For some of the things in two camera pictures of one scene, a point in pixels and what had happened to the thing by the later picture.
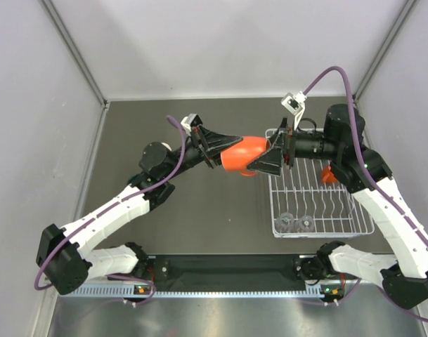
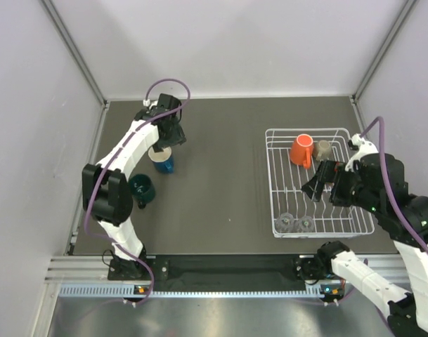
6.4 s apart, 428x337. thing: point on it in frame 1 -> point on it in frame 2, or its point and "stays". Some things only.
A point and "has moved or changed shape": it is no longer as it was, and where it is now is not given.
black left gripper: (208, 142) -> (177, 137)
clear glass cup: (285, 223) stays
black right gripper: (270, 161) -> (327, 172)
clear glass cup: (306, 225) stays
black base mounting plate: (225, 273) stays
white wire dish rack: (303, 205) stays
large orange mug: (237, 157) has moved or changed shape
